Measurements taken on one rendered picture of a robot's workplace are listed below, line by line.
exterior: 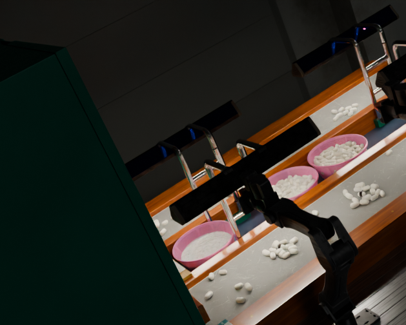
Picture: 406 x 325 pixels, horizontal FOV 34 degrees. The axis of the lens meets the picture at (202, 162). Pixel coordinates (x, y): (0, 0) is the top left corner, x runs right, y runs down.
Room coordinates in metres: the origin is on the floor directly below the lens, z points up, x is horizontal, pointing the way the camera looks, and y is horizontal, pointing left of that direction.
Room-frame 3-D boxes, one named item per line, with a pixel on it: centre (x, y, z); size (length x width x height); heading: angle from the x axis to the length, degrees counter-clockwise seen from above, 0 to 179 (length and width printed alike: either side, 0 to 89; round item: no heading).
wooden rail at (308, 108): (3.03, -0.25, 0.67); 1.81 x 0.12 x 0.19; 110
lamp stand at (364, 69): (2.89, -0.88, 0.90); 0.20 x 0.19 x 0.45; 110
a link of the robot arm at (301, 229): (1.60, -0.19, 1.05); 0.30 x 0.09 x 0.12; 18
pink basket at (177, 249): (2.31, 0.13, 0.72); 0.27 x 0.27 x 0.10
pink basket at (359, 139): (2.56, -0.55, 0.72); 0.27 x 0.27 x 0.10
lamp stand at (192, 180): (2.56, 0.03, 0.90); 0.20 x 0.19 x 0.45; 110
